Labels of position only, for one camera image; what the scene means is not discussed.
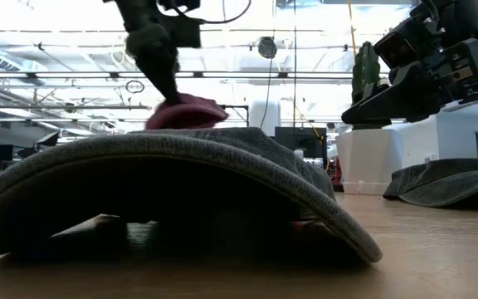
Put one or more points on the long ceiling light bar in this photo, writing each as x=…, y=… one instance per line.
x=56, y=75

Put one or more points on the red tool rack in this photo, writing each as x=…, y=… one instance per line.
x=335, y=172

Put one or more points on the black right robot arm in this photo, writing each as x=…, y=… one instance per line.
x=467, y=16

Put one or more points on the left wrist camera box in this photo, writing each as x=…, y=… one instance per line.
x=185, y=31

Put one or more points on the black computer monitor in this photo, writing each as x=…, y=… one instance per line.
x=301, y=141

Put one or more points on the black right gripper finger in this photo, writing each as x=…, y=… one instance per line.
x=405, y=99

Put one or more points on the white planter pot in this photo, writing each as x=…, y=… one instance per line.
x=367, y=162

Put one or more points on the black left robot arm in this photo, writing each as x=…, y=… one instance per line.
x=133, y=12

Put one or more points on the green cactus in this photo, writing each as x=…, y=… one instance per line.
x=365, y=70

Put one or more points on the dark grey cap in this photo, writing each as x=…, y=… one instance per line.
x=442, y=178
x=160, y=149

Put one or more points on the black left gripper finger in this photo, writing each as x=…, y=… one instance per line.
x=164, y=81

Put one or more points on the black frame stand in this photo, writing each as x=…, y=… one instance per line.
x=245, y=114

